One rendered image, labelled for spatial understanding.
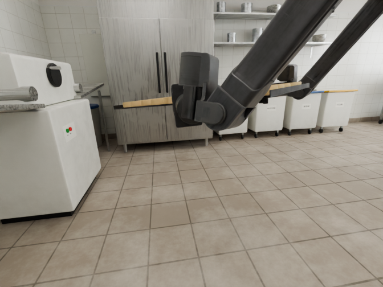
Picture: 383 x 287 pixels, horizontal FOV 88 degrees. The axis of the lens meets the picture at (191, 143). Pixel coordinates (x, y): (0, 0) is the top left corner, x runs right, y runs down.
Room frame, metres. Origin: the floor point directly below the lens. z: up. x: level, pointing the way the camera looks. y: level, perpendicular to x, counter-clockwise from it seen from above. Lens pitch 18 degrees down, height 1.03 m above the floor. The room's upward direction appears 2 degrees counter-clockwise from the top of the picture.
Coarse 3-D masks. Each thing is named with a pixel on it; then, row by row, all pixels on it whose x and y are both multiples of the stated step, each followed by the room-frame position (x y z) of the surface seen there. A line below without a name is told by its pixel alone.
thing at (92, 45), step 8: (80, 40) 3.43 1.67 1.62; (88, 40) 3.45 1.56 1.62; (96, 40) 3.47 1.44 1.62; (88, 48) 3.44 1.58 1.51; (96, 48) 3.46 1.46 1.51; (88, 56) 3.44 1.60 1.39; (96, 56) 3.46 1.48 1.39; (88, 64) 3.44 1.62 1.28; (96, 64) 3.46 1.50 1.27; (104, 64) 3.47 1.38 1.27; (88, 72) 3.43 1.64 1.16; (96, 72) 3.45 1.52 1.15; (104, 72) 3.47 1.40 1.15; (88, 80) 3.43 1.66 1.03; (96, 80) 3.45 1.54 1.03; (104, 80) 3.47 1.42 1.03; (104, 88) 3.47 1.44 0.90
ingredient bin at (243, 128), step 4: (244, 124) 3.22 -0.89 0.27; (232, 128) 3.18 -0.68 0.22; (236, 128) 3.20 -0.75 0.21; (240, 128) 3.21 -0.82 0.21; (244, 128) 3.23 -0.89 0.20; (216, 132) 3.27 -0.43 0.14; (220, 132) 3.14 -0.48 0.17; (224, 132) 3.16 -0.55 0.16; (228, 132) 3.17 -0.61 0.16; (232, 132) 3.18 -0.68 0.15; (236, 132) 3.20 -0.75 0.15; (240, 132) 3.22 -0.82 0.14; (244, 132) 3.23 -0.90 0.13; (220, 136) 3.20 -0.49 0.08; (220, 140) 3.19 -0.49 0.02
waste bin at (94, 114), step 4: (92, 104) 3.29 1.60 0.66; (96, 104) 3.28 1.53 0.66; (92, 108) 3.06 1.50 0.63; (96, 108) 3.14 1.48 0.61; (92, 112) 3.05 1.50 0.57; (96, 112) 3.13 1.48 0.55; (92, 116) 3.04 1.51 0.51; (96, 116) 3.12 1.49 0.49; (92, 120) 3.04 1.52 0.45; (96, 120) 3.11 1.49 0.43; (96, 124) 3.10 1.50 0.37; (96, 128) 3.09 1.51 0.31; (100, 128) 3.22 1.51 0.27; (96, 132) 3.08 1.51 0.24; (100, 132) 3.19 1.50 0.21; (96, 136) 3.07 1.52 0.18; (100, 136) 3.17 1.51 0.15; (96, 140) 3.06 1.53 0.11; (100, 140) 3.16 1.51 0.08; (100, 144) 3.14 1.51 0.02
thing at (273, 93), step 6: (300, 84) 0.61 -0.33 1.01; (306, 84) 0.67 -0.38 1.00; (270, 90) 0.40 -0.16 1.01; (276, 90) 0.43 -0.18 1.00; (282, 90) 0.47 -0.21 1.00; (288, 90) 0.51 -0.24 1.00; (294, 90) 0.55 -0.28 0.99; (264, 96) 0.41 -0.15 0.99; (270, 96) 0.40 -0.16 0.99; (114, 108) 0.78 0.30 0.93; (120, 108) 0.75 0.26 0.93; (126, 108) 0.73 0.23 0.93
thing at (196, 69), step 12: (192, 60) 0.37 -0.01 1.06; (204, 60) 0.37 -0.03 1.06; (216, 60) 0.38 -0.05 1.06; (180, 72) 0.39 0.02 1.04; (192, 72) 0.37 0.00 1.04; (204, 72) 0.37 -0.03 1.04; (216, 72) 0.38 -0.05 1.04; (180, 84) 0.38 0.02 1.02; (192, 84) 0.37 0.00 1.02; (204, 84) 0.35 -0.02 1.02; (216, 84) 0.38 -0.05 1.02; (204, 96) 0.35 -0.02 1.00; (204, 108) 0.32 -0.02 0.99; (216, 108) 0.31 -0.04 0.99; (204, 120) 0.32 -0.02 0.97; (216, 120) 0.31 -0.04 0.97
